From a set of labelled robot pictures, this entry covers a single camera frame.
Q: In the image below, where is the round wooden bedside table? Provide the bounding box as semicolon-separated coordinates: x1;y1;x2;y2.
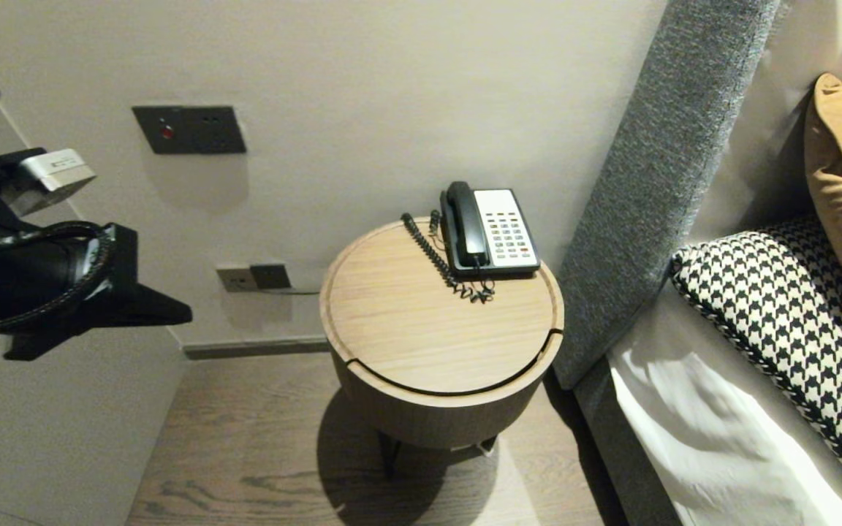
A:
333;329;565;449

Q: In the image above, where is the grey baseboard strip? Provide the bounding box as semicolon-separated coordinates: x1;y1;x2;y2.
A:
183;335;332;360

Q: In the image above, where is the round wooden nightstand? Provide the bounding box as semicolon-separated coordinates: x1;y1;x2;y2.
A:
319;217;565;399

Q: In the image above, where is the black telephone handset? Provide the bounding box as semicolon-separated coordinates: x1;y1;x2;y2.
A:
446;182;490;268

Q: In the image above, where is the black and white telephone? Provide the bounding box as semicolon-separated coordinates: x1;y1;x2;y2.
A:
440;188;542;278

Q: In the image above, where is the grey fabric headboard edge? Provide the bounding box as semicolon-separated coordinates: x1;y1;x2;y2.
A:
553;0;781;391

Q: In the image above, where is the beige padded headboard panel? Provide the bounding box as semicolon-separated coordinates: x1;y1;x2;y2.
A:
684;0;842;245

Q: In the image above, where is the black white houndstooth pillow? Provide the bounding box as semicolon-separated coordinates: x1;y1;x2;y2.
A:
668;214;842;505

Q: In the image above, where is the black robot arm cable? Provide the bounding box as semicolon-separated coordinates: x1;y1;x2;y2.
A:
0;221;114;338

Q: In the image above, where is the beige wall socket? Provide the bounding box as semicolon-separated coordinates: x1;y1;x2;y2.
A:
216;266;258;294

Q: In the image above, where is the dark wall switch panel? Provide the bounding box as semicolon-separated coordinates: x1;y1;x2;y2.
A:
133;106;248;156

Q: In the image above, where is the black coiled telephone cord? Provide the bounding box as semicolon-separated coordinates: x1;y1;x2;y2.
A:
401;210;496;305

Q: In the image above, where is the black metal nightstand leg frame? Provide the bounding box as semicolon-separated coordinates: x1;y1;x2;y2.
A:
379;432;499;479

